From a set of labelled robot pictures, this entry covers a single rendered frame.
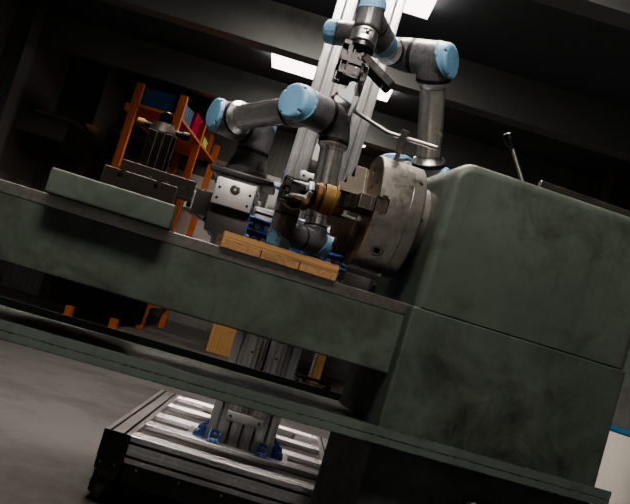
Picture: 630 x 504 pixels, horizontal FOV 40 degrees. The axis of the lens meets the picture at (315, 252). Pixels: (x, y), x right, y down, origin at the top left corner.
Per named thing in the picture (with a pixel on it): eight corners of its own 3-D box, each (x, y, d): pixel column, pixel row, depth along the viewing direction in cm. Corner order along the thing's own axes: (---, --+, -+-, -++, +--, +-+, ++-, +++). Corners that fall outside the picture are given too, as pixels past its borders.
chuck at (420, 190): (375, 266, 256) (410, 165, 251) (397, 290, 225) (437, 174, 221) (364, 263, 255) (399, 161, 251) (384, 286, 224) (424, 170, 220)
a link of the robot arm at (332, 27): (394, 37, 296) (323, 9, 254) (423, 41, 291) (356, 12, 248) (388, 71, 298) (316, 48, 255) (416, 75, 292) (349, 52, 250)
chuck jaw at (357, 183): (370, 210, 241) (375, 178, 248) (376, 199, 237) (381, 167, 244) (333, 198, 239) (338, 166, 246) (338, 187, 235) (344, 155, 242)
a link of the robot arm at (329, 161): (341, 113, 283) (310, 258, 274) (317, 101, 276) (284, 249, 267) (366, 109, 274) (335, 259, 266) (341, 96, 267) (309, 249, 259)
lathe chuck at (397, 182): (364, 263, 255) (399, 161, 251) (384, 286, 224) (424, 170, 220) (336, 254, 254) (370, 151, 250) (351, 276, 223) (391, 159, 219)
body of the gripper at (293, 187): (279, 199, 237) (274, 203, 249) (309, 209, 238) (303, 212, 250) (287, 173, 238) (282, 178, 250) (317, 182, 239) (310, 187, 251)
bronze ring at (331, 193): (345, 190, 240) (314, 180, 239) (352, 187, 231) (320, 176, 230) (335, 222, 240) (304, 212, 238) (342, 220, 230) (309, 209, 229)
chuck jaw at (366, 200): (377, 203, 234) (389, 197, 222) (372, 221, 233) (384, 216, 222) (339, 191, 232) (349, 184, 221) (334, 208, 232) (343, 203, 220)
